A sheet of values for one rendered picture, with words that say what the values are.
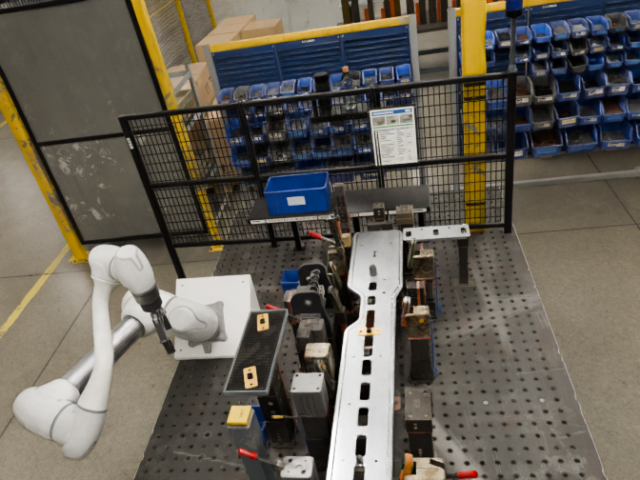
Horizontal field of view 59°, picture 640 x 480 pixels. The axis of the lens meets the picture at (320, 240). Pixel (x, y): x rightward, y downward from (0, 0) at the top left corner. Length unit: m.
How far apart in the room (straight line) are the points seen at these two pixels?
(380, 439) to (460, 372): 0.66
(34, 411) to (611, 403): 2.58
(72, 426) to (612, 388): 2.52
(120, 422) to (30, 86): 2.39
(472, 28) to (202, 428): 1.99
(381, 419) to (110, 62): 3.11
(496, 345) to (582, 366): 1.02
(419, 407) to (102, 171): 3.37
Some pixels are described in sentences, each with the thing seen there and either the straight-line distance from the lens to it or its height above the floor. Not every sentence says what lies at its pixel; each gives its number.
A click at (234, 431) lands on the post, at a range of 1.73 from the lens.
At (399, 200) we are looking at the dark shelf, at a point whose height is 1.03.
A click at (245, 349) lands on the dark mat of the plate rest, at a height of 1.16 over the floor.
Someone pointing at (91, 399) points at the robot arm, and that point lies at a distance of 2.07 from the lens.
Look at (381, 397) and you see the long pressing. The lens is 1.87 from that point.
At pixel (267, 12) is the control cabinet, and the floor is 0.78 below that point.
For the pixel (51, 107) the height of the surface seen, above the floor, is 1.31.
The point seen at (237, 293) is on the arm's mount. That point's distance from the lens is 2.56.
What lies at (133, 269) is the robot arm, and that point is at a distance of 1.94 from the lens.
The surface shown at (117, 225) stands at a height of 0.29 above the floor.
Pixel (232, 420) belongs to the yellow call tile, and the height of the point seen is 1.16.
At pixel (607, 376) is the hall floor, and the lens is 3.36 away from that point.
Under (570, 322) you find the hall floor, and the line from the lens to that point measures 3.62.
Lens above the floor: 2.43
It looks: 33 degrees down
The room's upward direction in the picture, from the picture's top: 11 degrees counter-clockwise
